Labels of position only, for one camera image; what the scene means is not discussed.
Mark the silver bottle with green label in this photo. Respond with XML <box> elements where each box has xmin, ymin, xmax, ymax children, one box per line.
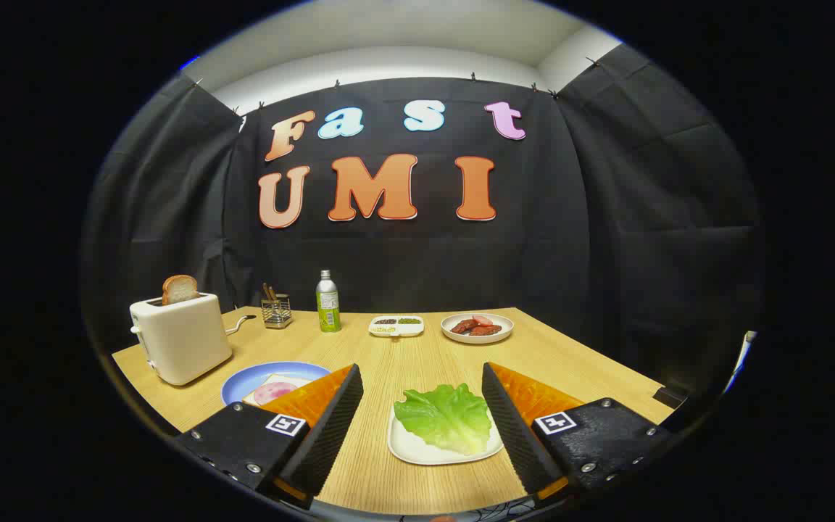
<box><xmin>315</xmin><ymin>270</ymin><xmax>342</xmax><ymax>334</ymax></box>

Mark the white square plate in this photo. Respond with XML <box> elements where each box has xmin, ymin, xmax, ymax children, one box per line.
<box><xmin>387</xmin><ymin>406</ymin><xmax>505</xmax><ymax>466</ymax></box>

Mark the round pink ham slice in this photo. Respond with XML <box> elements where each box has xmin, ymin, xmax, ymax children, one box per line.
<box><xmin>254</xmin><ymin>382</ymin><xmax>299</xmax><ymax>406</ymax></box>

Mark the square white bread slice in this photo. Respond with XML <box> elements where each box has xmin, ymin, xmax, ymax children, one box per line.
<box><xmin>242</xmin><ymin>373</ymin><xmax>313</xmax><ymax>407</ymax></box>

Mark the white round plate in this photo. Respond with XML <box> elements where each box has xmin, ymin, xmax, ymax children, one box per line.
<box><xmin>441</xmin><ymin>312</ymin><xmax>515</xmax><ymax>344</ymax></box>

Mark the metal wire utensil holder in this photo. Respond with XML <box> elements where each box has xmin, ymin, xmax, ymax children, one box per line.
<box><xmin>261</xmin><ymin>293</ymin><xmax>293</xmax><ymax>330</ymax></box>

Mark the white toaster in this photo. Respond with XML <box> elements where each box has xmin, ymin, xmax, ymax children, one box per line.
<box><xmin>130</xmin><ymin>292</ymin><xmax>233</xmax><ymax>386</ymax></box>

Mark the green lettuce leaf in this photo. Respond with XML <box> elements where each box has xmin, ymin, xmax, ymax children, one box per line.
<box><xmin>394</xmin><ymin>383</ymin><xmax>492</xmax><ymax>456</ymax></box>

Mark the toasted bread slice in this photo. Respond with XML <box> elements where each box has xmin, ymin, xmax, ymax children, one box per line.
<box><xmin>162</xmin><ymin>275</ymin><xmax>200</xmax><ymax>306</ymax></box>

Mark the white divided dish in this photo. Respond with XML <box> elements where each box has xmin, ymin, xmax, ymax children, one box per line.
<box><xmin>368</xmin><ymin>315</ymin><xmax>425</xmax><ymax>339</ymax></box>

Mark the black backdrop cloth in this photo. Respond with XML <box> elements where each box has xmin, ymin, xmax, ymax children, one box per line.
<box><xmin>80</xmin><ymin>43</ymin><xmax>763</xmax><ymax>396</ymax></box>

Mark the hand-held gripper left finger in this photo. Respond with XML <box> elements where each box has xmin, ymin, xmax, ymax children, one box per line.
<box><xmin>175</xmin><ymin>364</ymin><xmax>364</xmax><ymax>510</ymax></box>

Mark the blue plate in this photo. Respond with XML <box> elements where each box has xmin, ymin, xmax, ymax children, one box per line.
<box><xmin>221</xmin><ymin>361</ymin><xmax>332</xmax><ymax>407</ymax></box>

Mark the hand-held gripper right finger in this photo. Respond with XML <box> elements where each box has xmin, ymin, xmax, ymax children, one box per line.
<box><xmin>481</xmin><ymin>362</ymin><xmax>673</xmax><ymax>510</ymax></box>

